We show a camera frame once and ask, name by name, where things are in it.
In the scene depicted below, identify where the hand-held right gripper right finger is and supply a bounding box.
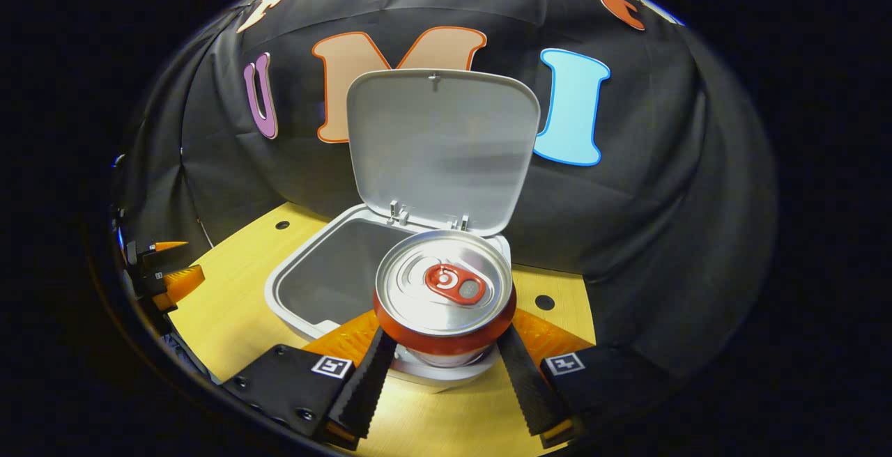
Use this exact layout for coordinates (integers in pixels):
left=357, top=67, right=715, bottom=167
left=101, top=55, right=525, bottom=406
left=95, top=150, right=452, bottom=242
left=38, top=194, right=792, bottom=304
left=496, top=307, right=670, bottom=449

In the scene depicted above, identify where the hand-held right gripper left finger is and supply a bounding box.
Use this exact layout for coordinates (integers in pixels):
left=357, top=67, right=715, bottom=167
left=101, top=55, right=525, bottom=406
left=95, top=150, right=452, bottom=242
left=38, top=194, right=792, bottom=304
left=223, top=309, right=398, bottom=451

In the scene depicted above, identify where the red pop can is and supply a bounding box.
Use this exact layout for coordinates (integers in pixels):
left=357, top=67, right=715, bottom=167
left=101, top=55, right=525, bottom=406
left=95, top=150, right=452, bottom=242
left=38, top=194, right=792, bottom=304
left=373, top=229, right=518, bottom=369

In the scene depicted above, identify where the grey desktop garbage bin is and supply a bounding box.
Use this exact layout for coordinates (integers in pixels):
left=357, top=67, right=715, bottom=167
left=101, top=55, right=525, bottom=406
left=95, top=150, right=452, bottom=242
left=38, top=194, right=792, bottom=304
left=265, top=69, right=541, bottom=382

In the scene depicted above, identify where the black backdrop cloth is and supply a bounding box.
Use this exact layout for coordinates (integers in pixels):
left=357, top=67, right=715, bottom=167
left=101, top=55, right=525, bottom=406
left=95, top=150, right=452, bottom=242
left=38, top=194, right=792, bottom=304
left=115, top=0, right=778, bottom=381

